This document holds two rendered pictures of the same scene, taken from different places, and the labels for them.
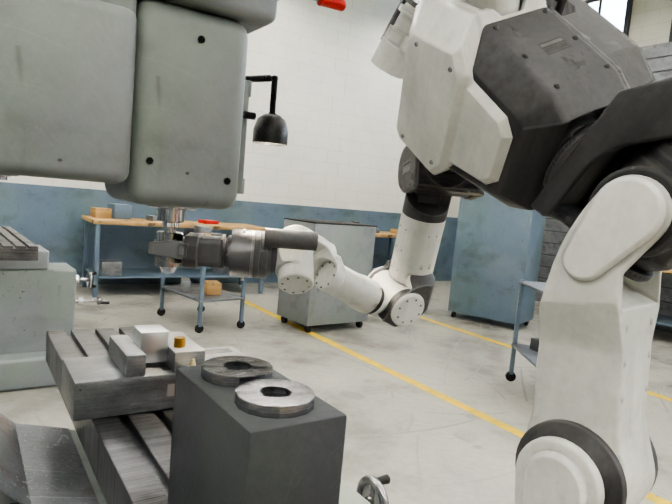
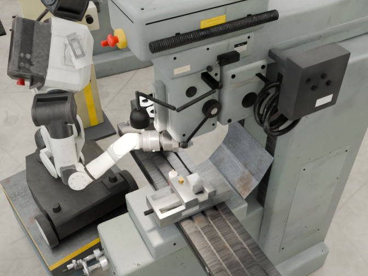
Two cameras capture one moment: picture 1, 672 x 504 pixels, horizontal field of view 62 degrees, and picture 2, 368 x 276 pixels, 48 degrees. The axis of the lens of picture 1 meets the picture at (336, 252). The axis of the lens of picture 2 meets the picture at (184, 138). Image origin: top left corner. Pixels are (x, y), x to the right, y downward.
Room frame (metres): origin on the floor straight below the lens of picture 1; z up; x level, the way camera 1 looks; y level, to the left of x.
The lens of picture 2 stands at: (2.27, 0.44, 2.39)
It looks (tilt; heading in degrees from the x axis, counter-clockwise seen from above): 42 degrees down; 186
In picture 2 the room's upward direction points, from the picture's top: 1 degrees counter-clockwise
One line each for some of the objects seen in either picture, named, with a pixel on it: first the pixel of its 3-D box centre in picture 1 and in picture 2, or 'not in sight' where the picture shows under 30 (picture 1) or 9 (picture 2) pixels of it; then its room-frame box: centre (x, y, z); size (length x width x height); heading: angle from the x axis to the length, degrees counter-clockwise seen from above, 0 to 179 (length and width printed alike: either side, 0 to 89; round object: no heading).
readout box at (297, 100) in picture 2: not in sight; (313, 82); (1.11, 0.74, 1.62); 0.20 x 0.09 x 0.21; 124
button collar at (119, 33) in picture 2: not in sight; (120, 38); (1.13, 0.11, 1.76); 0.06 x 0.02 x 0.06; 34
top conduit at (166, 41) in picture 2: not in sight; (217, 29); (1.10, 0.41, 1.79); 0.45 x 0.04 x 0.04; 124
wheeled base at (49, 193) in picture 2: not in sight; (67, 171); (0.66, -0.45, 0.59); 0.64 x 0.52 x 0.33; 44
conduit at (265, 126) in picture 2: not in sight; (272, 104); (1.02, 0.63, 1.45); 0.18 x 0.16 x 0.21; 124
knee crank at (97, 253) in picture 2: not in sight; (82, 260); (1.18, -0.22, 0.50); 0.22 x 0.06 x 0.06; 124
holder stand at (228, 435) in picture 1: (249, 457); (150, 121); (0.65, 0.08, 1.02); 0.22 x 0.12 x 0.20; 35
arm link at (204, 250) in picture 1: (220, 252); (164, 140); (1.02, 0.21, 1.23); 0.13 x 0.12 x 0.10; 9
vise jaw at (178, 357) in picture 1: (177, 350); (183, 191); (1.10, 0.30, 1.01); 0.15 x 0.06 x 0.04; 34
